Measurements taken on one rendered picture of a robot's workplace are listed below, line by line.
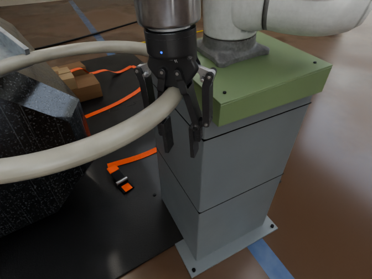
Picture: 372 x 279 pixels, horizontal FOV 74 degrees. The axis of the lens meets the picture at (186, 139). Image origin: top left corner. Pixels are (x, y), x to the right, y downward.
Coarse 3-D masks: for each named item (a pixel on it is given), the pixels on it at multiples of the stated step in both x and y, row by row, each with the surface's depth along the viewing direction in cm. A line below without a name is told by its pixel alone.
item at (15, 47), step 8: (0, 32) 61; (0, 40) 64; (8, 40) 61; (16, 40) 60; (0, 48) 63; (8, 48) 64; (16, 48) 61; (24, 48) 59; (0, 56) 62; (8, 56) 62
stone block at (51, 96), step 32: (0, 96) 83; (32, 96) 91; (64, 96) 102; (0, 128) 88; (32, 128) 94; (64, 128) 102; (0, 192) 102; (32, 192) 110; (64, 192) 120; (0, 224) 110
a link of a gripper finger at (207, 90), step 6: (210, 72) 36; (216, 72) 38; (204, 78) 37; (204, 84) 37; (210, 84) 37; (204, 90) 38; (210, 90) 39; (204, 96) 39; (210, 96) 39; (204, 102) 39; (210, 102) 40; (204, 108) 40; (210, 108) 41; (204, 114) 41; (210, 114) 41; (204, 120) 42; (204, 126) 42
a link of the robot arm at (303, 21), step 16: (272, 0) 56; (288, 0) 54; (304, 0) 53; (320, 0) 52; (336, 0) 51; (352, 0) 50; (368, 0) 50; (272, 16) 58; (288, 16) 56; (304, 16) 55; (320, 16) 53; (336, 16) 52; (352, 16) 52; (288, 32) 61; (304, 32) 59; (320, 32) 57; (336, 32) 57
